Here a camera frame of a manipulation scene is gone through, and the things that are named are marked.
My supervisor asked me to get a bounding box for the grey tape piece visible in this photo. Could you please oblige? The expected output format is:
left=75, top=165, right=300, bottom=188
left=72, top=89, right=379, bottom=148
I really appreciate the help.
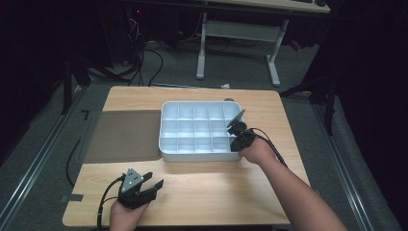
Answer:
left=60, top=193, right=85, bottom=203

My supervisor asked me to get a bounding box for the left hand-held gripper cable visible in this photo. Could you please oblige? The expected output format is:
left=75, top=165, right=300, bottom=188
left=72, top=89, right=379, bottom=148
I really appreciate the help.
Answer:
left=96, top=173, right=127, bottom=231

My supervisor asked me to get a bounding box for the hand-held gripper cable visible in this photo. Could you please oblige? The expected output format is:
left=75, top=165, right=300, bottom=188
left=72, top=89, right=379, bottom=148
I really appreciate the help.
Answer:
left=245, top=127, right=289, bottom=168
left=96, top=173, right=127, bottom=231

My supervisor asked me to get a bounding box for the metal floor rail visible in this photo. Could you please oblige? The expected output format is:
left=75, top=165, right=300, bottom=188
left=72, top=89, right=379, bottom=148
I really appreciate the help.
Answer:
left=312, top=104, right=374, bottom=231
left=0, top=85, right=86, bottom=225

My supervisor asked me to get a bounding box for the black metal stand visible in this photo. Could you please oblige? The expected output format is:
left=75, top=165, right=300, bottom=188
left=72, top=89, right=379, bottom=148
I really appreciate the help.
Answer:
left=60, top=52, right=114, bottom=116
left=279, top=62, right=339, bottom=137

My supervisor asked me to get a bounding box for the translucent grey box lid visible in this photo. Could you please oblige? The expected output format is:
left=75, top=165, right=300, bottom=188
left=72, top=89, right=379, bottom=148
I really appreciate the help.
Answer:
left=76, top=110, right=163, bottom=165

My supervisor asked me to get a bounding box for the black floor cable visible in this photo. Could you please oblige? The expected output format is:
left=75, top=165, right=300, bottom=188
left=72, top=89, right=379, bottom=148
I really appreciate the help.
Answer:
left=65, top=137, right=82, bottom=188

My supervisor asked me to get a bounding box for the right hand-held gripper cable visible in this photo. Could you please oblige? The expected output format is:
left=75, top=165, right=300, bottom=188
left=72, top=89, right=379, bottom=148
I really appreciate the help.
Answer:
left=245, top=127, right=289, bottom=168

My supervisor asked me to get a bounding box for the white frame desk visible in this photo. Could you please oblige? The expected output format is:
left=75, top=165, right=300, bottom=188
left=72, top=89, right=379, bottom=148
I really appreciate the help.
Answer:
left=195, top=0, right=331, bottom=89

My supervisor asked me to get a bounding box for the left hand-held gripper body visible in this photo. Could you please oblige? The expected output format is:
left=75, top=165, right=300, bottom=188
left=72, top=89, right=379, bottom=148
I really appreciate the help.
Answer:
left=116, top=167, right=155, bottom=210

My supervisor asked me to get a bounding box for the person's left hand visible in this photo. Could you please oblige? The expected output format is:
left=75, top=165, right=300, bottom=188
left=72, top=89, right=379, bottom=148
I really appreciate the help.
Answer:
left=109, top=200, right=150, bottom=231

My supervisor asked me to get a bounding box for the white compartment storage box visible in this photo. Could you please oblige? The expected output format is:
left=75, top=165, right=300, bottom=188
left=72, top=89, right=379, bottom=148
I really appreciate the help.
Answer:
left=158, top=100, right=249, bottom=163

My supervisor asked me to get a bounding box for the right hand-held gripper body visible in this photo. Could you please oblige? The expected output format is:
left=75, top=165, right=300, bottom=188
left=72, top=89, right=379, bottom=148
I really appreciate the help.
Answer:
left=226, top=109, right=258, bottom=153

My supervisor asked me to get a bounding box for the bundle of black cables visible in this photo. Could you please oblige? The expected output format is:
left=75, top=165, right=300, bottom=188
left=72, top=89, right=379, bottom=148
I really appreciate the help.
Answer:
left=123, top=13, right=166, bottom=88

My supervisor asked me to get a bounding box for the person's right hand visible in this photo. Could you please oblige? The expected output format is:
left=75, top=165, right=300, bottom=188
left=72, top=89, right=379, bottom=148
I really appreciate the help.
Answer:
left=239, top=137, right=277, bottom=166

